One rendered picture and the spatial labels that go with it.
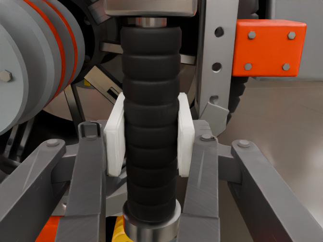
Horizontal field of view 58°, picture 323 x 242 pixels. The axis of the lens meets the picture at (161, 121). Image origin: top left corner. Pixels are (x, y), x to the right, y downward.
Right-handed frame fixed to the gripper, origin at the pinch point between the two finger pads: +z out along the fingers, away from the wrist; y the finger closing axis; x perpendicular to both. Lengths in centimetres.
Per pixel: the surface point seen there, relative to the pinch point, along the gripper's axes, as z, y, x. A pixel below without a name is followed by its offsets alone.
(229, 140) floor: 168, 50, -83
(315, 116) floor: 215, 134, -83
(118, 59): 57, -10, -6
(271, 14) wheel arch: 47, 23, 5
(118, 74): 57, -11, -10
